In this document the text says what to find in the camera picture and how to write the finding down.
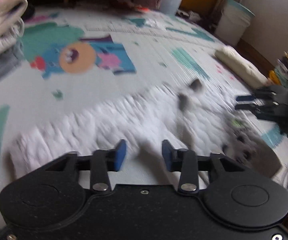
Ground white quilted panda top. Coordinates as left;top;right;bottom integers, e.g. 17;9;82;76
10;80;282;182

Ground yellow patterned clothes pile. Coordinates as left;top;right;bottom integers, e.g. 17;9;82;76
268;51;288;88

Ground cream folded garment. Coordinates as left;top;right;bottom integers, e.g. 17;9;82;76
214;45;268;88

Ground white bucket with teal lid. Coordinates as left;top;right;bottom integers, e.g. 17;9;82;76
215;0;255;46

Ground colourful printed play mat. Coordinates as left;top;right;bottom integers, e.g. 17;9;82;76
0;3;288;238

